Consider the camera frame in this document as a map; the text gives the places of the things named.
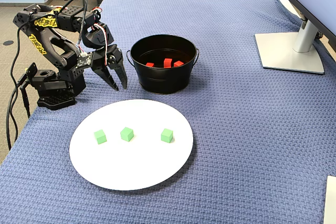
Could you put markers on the black metal bucket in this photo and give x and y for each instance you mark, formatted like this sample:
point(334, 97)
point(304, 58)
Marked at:
point(162, 77)

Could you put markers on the blue woven cloth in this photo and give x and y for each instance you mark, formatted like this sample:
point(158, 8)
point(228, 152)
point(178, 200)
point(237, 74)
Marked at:
point(236, 129)

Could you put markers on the green cube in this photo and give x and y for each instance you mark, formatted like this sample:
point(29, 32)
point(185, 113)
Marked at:
point(127, 134)
point(167, 135)
point(100, 137)

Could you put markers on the white round plate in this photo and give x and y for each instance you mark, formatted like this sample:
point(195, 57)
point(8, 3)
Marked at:
point(131, 163)

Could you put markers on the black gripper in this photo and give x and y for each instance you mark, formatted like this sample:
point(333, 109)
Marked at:
point(103, 59)

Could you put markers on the white flat object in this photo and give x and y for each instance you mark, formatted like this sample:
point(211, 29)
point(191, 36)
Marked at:
point(330, 200)

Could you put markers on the black floor disc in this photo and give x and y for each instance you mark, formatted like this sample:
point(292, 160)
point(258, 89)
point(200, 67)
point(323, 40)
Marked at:
point(8, 43)

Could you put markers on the red cube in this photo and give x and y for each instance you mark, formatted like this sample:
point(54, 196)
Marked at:
point(149, 64)
point(167, 62)
point(178, 63)

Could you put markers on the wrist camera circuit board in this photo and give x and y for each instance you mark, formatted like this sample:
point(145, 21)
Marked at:
point(84, 61)

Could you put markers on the silver monitor stand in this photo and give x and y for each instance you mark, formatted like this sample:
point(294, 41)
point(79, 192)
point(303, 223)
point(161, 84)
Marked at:
point(283, 51)

